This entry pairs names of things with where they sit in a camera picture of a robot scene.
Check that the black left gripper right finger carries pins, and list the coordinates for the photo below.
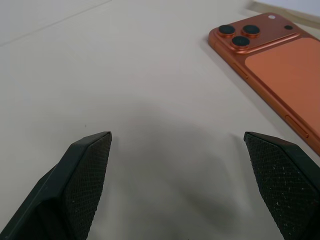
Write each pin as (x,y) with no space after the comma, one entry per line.
(280,180)

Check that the orange smartphone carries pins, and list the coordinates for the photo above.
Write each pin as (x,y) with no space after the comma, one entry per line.
(280,65)

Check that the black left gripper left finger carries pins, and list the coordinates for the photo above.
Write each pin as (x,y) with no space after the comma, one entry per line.
(75,180)

